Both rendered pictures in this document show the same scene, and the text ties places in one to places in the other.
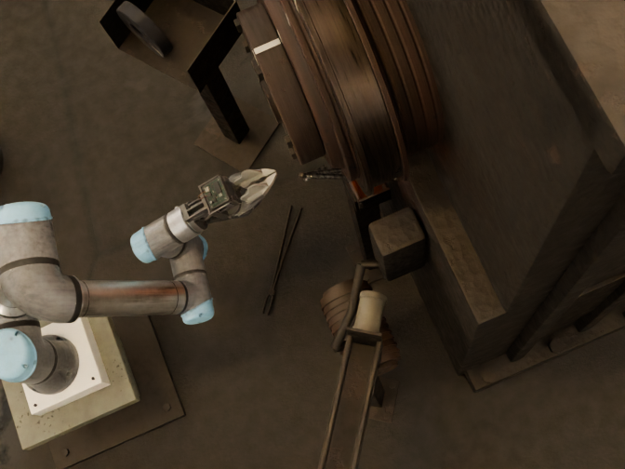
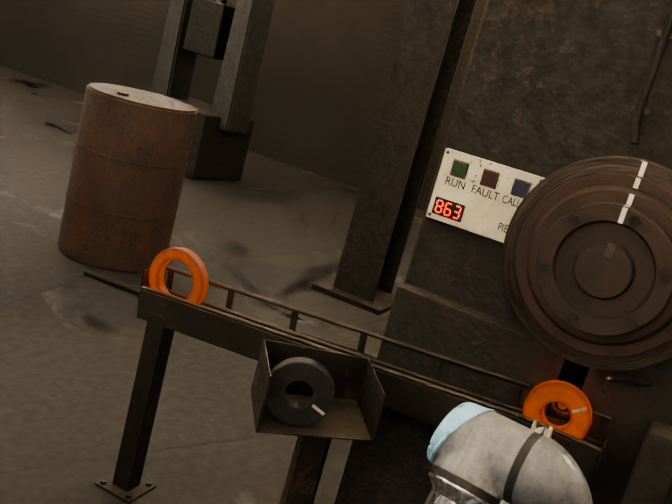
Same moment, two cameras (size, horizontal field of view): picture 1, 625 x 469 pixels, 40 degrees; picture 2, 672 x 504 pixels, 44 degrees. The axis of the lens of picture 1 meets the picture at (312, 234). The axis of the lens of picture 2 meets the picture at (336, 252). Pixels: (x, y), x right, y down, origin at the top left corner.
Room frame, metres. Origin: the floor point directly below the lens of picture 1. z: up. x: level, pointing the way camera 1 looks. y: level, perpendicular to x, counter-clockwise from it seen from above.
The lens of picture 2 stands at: (0.56, 1.77, 1.43)
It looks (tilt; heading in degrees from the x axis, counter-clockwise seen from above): 14 degrees down; 291
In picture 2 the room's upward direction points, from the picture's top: 15 degrees clockwise
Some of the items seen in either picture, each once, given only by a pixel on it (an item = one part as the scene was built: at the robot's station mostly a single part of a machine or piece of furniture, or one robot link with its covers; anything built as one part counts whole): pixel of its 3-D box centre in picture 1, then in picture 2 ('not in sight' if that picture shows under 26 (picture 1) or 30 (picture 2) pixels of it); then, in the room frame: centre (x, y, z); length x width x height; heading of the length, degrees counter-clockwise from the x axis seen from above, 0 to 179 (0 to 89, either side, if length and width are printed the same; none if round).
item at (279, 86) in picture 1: (278, 86); (604, 269); (0.67, -0.05, 1.11); 0.28 x 0.06 x 0.28; 179
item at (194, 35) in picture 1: (204, 79); (285, 503); (1.17, 0.10, 0.36); 0.26 x 0.20 x 0.72; 34
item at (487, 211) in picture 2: not in sight; (484, 198); (1.01, -0.26, 1.15); 0.26 x 0.02 x 0.18; 179
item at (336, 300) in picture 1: (365, 341); not in sight; (0.34, -0.01, 0.27); 0.22 x 0.13 x 0.53; 179
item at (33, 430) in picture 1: (63, 368); not in sight; (0.61, 0.74, 0.28); 0.32 x 0.32 x 0.04; 0
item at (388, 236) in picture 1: (399, 245); (650, 477); (0.44, -0.16, 0.68); 0.11 x 0.08 x 0.24; 89
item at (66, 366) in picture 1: (42, 362); not in sight; (0.61, 0.75, 0.40); 0.15 x 0.15 x 0.10
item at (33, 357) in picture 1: (18, 354); not in sight; (0.62, 0.75, 0.52); 0.13 x 0.12 x 0.14; 171
